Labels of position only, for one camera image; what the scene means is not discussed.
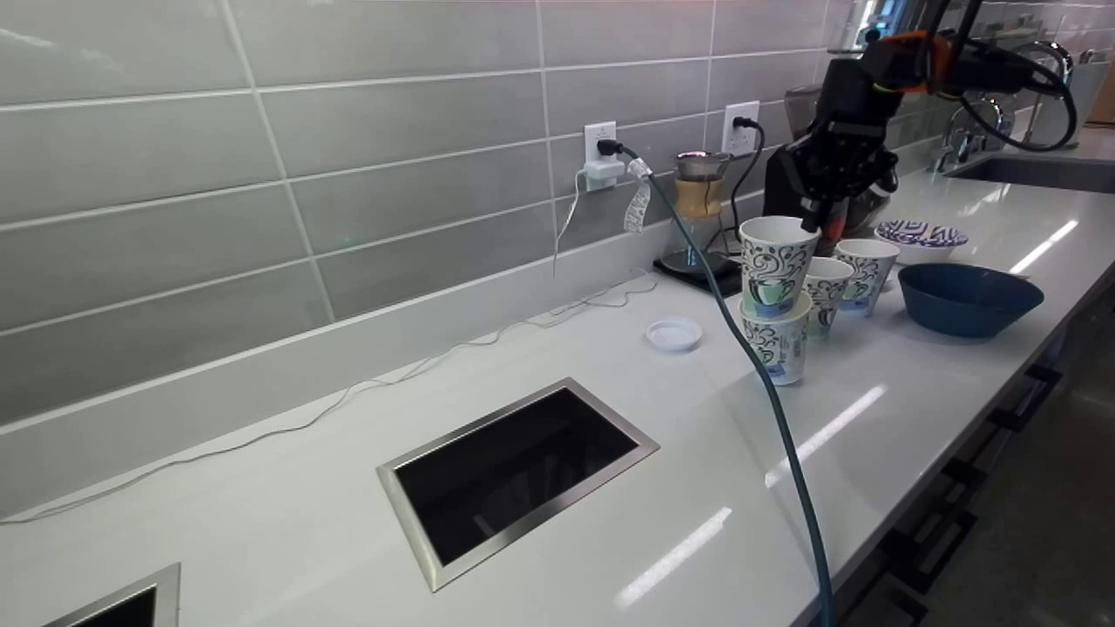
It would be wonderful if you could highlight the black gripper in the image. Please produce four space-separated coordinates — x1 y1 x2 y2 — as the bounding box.
799 57 910 255

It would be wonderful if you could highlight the white round lid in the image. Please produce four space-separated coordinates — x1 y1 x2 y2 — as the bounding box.
640 313 708 354

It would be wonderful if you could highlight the black coffee scale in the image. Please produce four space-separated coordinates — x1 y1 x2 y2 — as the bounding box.
653 246 747 292

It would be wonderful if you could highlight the white wall outlet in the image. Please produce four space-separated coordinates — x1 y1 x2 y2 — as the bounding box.
720 99 765 156
581 118 624 194

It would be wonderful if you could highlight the black gripper cable orange connector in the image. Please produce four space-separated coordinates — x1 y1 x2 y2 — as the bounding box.
866 0 1083 156

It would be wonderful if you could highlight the dark lower cabinet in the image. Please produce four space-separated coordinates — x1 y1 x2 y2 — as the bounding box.
799 264 1115 627

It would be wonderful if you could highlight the black grinder power cable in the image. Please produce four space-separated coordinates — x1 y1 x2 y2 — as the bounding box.
720 111 774 258

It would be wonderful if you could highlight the thin white cable with plug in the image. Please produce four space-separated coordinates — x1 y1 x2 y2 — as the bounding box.
0 155 654 534

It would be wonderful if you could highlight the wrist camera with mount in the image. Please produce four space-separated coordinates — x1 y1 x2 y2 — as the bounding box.
920 44 1038 99

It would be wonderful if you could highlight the dark blue bowl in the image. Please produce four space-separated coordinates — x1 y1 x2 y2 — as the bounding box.
897 258 1045 342

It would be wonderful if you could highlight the black coffee grinder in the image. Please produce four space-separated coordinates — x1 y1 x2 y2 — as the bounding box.
759 85 841 238

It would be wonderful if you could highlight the white bowl with blue pattern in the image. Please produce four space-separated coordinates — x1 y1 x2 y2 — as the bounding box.
870 220 969 264

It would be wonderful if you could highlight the chrome kettle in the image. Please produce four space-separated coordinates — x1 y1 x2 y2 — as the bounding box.
1007 30 1083 131

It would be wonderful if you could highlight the steel-framed counter opening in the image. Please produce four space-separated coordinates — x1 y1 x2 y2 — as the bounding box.
377 375 664 594
45 560 184 627

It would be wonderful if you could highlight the glass carafe with wooden collar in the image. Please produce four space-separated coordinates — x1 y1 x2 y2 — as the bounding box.
671 147 730 264

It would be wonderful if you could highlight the long teal cable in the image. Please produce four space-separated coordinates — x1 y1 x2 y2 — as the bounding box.
592 135 841 627

